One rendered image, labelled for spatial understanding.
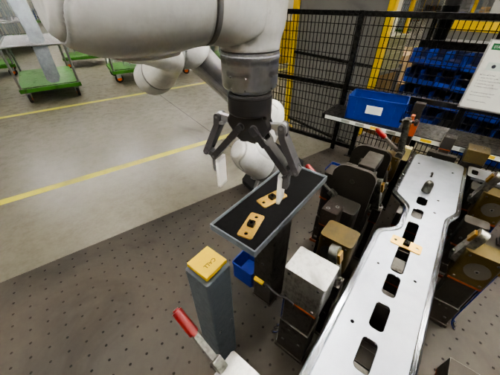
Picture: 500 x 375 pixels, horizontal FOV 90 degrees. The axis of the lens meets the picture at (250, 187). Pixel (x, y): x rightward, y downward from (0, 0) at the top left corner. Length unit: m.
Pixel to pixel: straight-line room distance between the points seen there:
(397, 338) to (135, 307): 0.83
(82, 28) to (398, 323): 0.76
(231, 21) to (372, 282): 0.67
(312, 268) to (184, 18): 0.52
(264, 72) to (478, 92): 1.45
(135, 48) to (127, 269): 1.00
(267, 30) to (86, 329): 1.04
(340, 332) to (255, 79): 0.56
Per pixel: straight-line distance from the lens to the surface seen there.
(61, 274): 1.33
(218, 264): 0.54
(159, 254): 1.21
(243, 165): 1.21
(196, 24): 0.33
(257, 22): 0.37
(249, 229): 0.60
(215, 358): 0.56
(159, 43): 0.32
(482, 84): 1.73
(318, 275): 0.60
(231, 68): 0.40
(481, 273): 0.98
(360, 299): 0.74
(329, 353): 0.66
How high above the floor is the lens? 1.60
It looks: 37 degrees down
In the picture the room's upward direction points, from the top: straight up
